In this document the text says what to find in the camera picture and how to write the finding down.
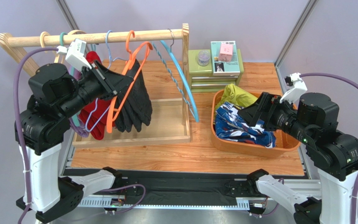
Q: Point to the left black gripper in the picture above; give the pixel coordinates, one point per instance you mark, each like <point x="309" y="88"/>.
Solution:
<point x="112" y="83"/>

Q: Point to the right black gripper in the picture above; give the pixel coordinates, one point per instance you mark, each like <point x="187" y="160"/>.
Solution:
<point x="266" y="108"/>

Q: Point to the yellow-green trousers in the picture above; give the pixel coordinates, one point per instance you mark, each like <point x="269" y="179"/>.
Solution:
<point x="237" y="96"/>

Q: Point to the blue patterned trousers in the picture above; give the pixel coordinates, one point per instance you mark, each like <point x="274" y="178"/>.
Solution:
<point x="232" y="127"/>

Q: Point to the orange plastic hanger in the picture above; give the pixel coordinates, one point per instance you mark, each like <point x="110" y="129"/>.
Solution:
<point x="134" y="65"/>

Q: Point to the sky blue plastic hanger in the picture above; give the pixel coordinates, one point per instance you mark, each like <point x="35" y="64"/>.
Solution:
<point x="185" y="91"/>

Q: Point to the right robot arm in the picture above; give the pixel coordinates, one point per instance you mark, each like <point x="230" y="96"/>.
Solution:
<point x="334" y="154"/>

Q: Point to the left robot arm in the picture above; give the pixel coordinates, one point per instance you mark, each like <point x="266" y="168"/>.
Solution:
<point x="57" y="96"/>

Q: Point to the black trousers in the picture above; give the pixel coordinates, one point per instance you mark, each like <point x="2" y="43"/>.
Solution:
<point x="137" y="109"/>

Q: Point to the red trousers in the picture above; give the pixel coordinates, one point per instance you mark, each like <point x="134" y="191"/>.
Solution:
<point x="95" y="113"/>

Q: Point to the cream plastic hanger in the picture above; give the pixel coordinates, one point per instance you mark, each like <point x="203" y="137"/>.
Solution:
<point x="42" y="43"/>

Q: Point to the lavender trousers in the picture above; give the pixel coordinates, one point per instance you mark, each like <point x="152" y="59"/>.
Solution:
<point x="75" y="121"/>

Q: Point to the teal plastic hanger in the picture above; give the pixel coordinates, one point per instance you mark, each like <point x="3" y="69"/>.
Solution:
<point x="62" y="38"/>

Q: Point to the orange plastic basket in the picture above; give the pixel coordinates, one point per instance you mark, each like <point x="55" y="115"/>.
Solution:
<point x="284" y="142"/>

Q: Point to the teal booklet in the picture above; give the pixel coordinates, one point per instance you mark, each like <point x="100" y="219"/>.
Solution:
<point x="220" y="68"/>

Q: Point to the green drawer cabinet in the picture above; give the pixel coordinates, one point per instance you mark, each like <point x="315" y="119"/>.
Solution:
<point x="201" y="78"/>

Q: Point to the pink cube box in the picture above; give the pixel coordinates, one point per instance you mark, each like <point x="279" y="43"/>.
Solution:
<point x="225" y="52"/>

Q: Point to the wooden clothes rack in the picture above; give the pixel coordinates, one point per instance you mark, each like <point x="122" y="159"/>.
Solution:
<point x="170" y="119"/>

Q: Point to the small clear jar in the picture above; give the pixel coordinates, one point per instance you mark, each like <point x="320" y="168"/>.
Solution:
<point x="204" y="57"/>

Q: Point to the light blue wire hanger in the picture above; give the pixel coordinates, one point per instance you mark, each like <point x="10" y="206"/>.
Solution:
<point x="107" y="46"/>

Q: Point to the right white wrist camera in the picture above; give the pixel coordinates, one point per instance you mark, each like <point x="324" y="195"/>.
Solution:
<point x="297" y="88"/>

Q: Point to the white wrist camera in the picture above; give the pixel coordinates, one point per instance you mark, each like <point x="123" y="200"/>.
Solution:
<point x="297" y="88"/>
<point x="74" y="54"/>

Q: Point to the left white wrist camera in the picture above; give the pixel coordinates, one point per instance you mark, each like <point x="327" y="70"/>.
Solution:
<point x="74" y="54"/>

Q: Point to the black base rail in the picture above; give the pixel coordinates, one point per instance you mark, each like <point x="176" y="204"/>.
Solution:
<point x="182" y="188"/>

